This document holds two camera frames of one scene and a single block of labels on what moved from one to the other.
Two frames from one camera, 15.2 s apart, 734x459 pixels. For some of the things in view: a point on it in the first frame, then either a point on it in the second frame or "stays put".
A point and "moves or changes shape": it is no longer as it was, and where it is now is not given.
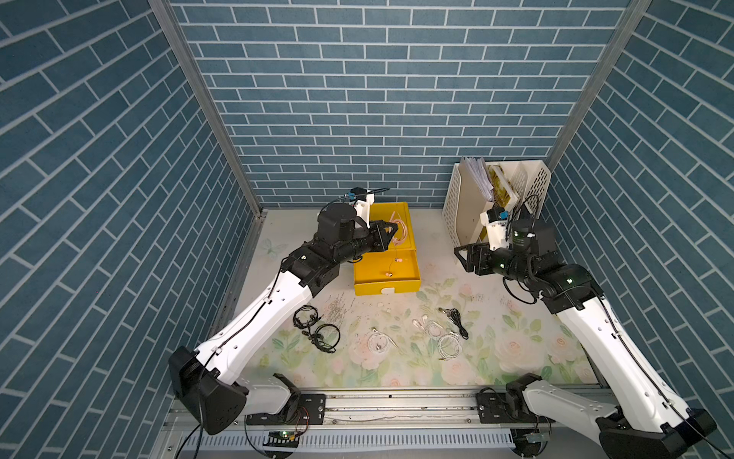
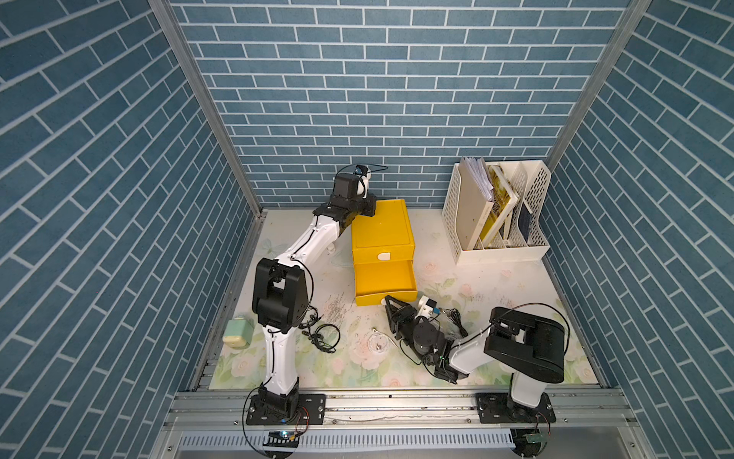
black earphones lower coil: (326, 337) stays put
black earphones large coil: (305, 316) stays put
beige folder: (472, 205) stays put
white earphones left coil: (377, 341) stays put
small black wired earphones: (454, 316) stays put
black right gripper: (481, 251) -> (401, 318)
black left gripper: (378, 240) -> (368, 206)
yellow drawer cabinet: (399, 266) moves or changes shape
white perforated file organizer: (518, 186) stays put
